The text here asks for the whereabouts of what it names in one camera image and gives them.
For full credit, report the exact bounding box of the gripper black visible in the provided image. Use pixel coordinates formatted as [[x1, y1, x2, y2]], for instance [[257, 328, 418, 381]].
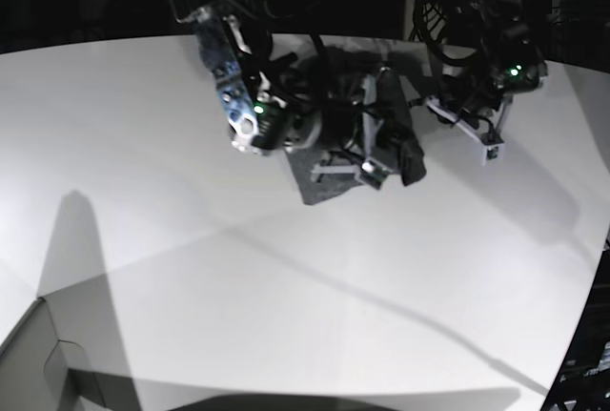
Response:
[[423, 94, 514, 144], [310, 66, 396, 182]]

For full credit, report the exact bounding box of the dark grey t-shirt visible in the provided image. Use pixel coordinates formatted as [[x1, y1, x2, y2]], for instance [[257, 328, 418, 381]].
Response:
[[285, 48, 427, 206]]

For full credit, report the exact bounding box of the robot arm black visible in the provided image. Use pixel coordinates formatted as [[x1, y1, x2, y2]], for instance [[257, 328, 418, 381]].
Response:
[[413, 0, 548, 149], [171, 0, 402, 188]]

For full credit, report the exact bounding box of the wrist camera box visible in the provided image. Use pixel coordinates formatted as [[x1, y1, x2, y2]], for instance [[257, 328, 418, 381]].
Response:
[[480, 141, 505, 166], [357, 160, 392, 190]]

